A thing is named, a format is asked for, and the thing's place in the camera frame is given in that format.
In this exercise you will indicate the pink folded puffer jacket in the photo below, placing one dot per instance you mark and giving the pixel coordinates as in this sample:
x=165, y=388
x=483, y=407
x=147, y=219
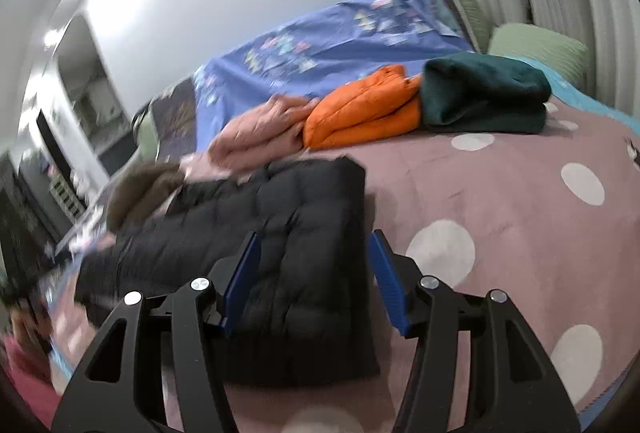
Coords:
x=260, y=133

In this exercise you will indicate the blue tree-print sheet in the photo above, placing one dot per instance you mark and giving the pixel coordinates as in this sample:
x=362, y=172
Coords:
x=325, y=58

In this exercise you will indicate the dark green folded garment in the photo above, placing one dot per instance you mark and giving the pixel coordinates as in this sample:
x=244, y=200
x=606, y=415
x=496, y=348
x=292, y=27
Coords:
x=480, y=93

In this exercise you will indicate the black hooded puffer jacket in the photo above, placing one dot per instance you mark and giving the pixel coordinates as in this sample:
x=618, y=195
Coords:
x=310, y=223

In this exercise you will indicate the pink polka dot blanket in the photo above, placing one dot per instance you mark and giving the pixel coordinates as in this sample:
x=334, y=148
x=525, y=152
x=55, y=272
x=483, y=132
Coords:
x=500, y=213

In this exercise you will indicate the dark printed blanket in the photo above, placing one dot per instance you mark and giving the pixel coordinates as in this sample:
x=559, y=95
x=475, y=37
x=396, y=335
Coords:
x=175, y=113

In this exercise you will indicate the orange puffer jacket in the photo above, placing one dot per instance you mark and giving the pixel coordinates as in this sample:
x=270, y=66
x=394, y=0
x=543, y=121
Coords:
x=360, y=108

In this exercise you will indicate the green pillow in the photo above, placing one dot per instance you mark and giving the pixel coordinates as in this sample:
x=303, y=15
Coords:
x=540, y=48

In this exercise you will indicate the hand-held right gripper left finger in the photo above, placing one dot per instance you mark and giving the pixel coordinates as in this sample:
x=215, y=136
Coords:
x=240, y=283

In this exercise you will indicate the person's left forearm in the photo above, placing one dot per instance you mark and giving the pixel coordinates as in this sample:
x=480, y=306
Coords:
x=25, y=378

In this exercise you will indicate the light blue sheet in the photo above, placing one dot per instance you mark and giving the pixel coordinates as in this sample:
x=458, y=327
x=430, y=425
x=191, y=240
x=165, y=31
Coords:
x=600, y=103

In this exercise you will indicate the brown fleece garment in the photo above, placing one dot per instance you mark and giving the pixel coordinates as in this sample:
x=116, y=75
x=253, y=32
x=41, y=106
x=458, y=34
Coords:
x=145, y=188

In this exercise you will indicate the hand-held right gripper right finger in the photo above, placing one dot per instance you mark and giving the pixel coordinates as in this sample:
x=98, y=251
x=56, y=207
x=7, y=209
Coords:
x=390, y=283

